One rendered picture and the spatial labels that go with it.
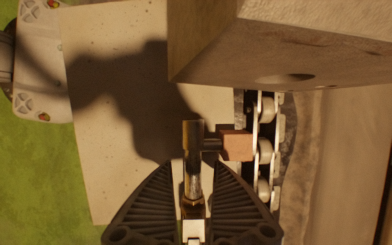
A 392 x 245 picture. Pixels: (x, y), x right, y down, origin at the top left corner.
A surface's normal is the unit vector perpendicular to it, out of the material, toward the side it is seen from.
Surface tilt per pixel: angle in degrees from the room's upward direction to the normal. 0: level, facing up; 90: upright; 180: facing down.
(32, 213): 0
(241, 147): 0
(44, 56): 0
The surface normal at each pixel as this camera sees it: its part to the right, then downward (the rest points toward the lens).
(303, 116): -0.64, 0.22
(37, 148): 0.03, 0.11
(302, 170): -0.77, 0.02
